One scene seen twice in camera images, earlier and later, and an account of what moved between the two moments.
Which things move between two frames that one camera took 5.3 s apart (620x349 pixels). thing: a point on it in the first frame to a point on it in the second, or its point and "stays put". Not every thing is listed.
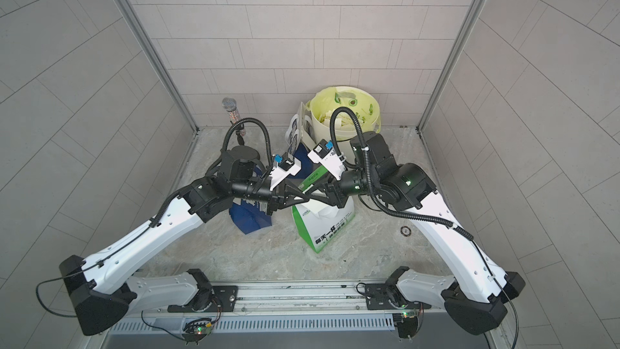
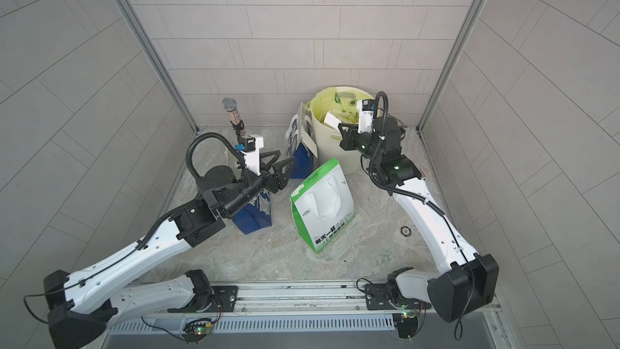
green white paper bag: x=319 y=220 stays put
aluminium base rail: x=282 y=307 stays put
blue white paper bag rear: x=301 y=138 stays put
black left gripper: x=290 y=195 to x=275 y=179
